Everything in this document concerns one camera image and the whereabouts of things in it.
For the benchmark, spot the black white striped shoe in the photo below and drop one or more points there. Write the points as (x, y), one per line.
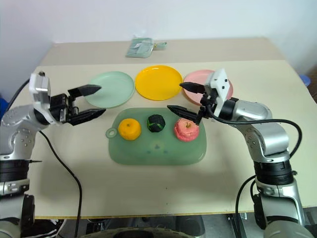
(49, 228)

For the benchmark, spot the light green plate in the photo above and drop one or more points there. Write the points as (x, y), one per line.
(116, 86)

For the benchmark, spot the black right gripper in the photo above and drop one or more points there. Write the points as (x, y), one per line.
(209, 99)

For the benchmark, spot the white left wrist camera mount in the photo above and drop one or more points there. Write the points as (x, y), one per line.
(40, 99)

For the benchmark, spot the translucent green cutting board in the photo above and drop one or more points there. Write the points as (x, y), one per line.
(158, 153)

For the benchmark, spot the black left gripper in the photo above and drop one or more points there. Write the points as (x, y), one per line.
(60, 104)

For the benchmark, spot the yellow plate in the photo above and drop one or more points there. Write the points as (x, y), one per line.
(158, 81)

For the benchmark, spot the dark green vegetable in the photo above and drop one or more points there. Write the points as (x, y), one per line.
(156, 123)

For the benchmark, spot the blue plastic object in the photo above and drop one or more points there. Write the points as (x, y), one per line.
(4, 106)

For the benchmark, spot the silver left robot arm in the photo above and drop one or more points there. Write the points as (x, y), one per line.
(17, 138)

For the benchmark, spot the blue plastic stool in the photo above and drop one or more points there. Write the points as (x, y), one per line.
(305, 79)

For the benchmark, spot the black metal table frame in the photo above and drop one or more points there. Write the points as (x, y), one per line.
(237, 225)

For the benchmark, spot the pink toy apple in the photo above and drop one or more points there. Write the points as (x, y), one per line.
(185, 131)

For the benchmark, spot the green plastic pouch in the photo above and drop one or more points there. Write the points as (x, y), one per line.
(138, 48)

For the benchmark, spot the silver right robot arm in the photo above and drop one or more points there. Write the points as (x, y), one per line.
(272, 138)

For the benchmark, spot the pink plate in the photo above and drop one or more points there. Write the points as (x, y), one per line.
(195, 77)

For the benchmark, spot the orange toy fruit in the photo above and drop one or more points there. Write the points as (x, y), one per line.
(129, 129)

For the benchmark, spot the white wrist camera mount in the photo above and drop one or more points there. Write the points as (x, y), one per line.
(221, 84)
(40, 99)

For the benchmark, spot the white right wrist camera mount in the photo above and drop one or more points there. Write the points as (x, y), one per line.
(221, 84)

